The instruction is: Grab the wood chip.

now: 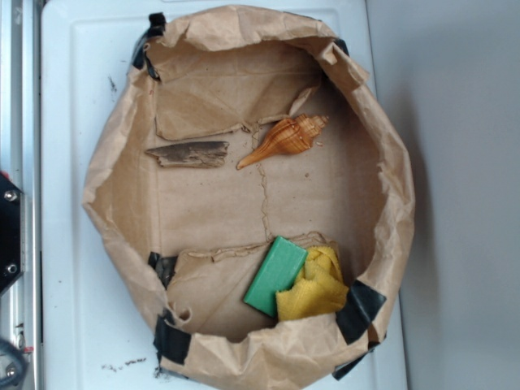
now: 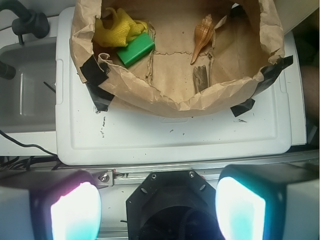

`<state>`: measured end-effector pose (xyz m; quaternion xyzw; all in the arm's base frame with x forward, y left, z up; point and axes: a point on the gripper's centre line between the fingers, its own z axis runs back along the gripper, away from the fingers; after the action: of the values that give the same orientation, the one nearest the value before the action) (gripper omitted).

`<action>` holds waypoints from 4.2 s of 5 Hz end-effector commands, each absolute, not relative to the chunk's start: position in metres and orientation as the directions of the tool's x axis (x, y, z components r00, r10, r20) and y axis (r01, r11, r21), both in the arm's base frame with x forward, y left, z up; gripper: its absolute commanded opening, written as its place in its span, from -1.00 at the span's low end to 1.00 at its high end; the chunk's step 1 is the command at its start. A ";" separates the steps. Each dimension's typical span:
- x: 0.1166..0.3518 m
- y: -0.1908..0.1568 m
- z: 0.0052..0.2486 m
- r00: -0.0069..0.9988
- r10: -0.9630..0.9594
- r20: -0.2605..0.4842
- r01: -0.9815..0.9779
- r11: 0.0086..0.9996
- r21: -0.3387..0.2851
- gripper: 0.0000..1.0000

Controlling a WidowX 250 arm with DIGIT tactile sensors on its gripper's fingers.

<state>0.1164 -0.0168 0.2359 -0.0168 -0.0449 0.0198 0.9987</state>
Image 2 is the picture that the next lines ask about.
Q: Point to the brown wood chip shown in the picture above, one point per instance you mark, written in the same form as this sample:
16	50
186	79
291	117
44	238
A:
200	78

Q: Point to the glowing white gripper right finger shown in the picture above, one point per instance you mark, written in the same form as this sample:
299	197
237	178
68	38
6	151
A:
278	201

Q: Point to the aluminium frame rail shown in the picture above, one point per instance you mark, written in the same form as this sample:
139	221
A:
110	175

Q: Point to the white plastic lid board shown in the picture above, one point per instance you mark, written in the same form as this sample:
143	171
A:
118	136

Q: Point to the glowing white gripper left finger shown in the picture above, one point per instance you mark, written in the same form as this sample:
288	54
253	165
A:
49	205

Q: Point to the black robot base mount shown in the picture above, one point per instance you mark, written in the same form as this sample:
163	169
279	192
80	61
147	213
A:
173	206

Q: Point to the black faucet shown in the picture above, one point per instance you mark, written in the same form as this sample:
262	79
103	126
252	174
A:
28	21

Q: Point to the brown paper bag tray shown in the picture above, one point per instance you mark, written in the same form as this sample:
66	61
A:
243	58

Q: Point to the yellow cloth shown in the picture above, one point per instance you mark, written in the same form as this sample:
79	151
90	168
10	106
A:
118	31

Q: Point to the green rectangular block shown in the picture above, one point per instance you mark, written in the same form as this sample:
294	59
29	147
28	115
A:
136	49

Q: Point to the orange spiral seashell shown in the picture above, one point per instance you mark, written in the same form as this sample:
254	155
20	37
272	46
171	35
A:
203	33

